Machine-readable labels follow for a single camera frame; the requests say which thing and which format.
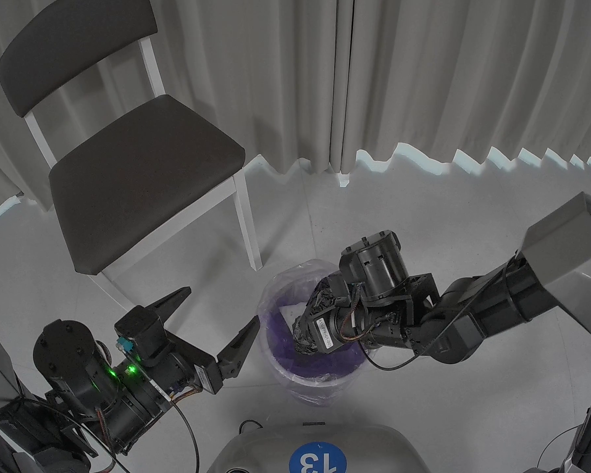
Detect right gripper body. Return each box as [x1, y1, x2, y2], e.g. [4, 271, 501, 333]
[315, 306, 405, 358]

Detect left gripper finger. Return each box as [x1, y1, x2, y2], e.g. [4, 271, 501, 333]
[147, 287, 192, 325]
[216, 315, 260, 380]

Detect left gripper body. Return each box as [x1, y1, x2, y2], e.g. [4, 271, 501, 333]
[96, 330, 226, 455]

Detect purple plastic bag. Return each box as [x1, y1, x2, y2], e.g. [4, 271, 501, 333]
[257, 259, 375, 410]

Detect black plastic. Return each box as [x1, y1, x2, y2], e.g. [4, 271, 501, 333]
[292, 272, 349, 357]

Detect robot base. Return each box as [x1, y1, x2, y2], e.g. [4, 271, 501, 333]
[211, 423, 427, 473]

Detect white trash bin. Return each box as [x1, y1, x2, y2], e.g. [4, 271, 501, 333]
[263, 274, 370, 389]

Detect dark grey white-framed chair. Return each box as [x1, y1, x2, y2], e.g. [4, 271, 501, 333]
[0, 0, 264, 314]

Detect white curtain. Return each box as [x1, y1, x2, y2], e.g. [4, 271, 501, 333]
[341, 0, 591, 176]
[0, 0, 359, 215]

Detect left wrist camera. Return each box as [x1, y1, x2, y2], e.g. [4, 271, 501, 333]
[114, 305, 164, 361]

